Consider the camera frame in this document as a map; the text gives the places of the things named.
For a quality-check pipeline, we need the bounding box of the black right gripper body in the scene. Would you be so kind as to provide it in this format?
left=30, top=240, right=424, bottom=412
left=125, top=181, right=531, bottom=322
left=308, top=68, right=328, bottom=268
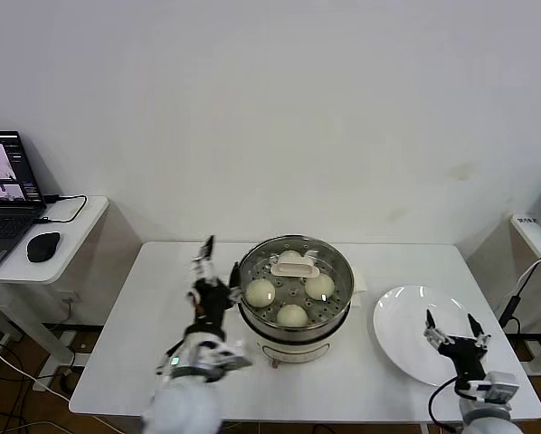
left=437, top=335, right=488, bottom=380

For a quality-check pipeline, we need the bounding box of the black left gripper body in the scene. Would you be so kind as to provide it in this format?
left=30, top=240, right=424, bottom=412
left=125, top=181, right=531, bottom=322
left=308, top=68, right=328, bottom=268
left=192, top=278, right=233, bottom=332

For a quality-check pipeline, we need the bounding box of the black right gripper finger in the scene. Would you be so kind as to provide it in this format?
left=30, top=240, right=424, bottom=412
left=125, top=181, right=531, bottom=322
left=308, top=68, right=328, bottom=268
left=422, top=308, right=449, bottom=349
left=466, top=313, right=492, bottom=350

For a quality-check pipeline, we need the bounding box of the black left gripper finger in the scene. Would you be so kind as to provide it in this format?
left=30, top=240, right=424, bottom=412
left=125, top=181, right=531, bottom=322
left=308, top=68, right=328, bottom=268
left=190, top=234, right=218, bottom=285
left=226, top=261, right=243, bottom=304

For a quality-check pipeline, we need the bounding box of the stainless steel steamer basket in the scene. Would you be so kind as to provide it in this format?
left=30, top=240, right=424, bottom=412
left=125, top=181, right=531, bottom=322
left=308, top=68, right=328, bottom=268
left=234, top=234, right=356, bottom=341

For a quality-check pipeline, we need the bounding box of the white round plate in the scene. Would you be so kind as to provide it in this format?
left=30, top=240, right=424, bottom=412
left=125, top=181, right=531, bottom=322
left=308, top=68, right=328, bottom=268
left=372, top=284, right=489, bottom=389

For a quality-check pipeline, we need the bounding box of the white electric cooking pot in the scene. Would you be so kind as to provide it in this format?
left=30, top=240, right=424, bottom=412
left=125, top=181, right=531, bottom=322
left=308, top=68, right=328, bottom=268
left=223, top=266, right=370, bottom=370

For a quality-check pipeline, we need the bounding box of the white rounded side desk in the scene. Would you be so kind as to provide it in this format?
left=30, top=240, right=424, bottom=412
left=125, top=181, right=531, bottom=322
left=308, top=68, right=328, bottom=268
left=0, top=194, right=110, bottom=381

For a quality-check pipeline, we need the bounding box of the black computer mouse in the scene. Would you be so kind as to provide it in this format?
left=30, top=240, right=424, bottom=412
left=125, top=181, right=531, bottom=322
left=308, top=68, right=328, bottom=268
left=25, top=231, right=61, bottom=263

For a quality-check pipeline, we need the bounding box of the black hanging cable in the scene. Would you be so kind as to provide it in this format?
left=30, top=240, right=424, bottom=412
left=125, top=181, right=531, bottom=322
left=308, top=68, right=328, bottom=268
left=498, top=247, right=541, bottom=327

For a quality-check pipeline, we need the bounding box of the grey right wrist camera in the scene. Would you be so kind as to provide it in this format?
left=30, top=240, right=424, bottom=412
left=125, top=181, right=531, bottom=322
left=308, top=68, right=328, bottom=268
left=467, top=371, right=521, bottom=404

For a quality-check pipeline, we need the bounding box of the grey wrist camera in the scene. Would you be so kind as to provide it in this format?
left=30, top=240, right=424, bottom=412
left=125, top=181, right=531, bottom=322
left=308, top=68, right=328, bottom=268
left=215, top=341, right=254, bottom=370
left=467, top=371, right=521, bottom=404

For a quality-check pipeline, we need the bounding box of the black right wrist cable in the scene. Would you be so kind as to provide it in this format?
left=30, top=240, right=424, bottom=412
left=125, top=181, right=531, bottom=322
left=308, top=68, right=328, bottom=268
left=428, top=377, right=461, bottom=429

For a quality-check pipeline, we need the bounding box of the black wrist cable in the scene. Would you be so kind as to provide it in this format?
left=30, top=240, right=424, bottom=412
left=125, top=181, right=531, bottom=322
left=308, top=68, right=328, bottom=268
left=156, top=336, right=185, bottom=376
left=428, top=377, right=461, bottom=429

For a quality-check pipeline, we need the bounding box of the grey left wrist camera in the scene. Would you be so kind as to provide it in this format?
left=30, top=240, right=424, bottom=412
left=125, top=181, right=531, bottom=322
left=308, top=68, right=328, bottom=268
left=215, top=341, right=254, bottom=370

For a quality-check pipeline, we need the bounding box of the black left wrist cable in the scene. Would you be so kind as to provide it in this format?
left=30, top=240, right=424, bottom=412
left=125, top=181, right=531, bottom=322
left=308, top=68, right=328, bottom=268
left=156, top=336, right=185, bottom=376

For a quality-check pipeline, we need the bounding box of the black laptop power cable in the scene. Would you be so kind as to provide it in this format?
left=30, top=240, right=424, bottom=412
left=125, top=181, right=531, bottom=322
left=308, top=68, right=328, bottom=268
left=33, top=193, right=89, bottom=225

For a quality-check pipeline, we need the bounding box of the white floor cable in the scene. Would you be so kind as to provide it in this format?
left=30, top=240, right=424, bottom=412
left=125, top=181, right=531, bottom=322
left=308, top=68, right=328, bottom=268
left=0, top=341, right=72, bottom=401

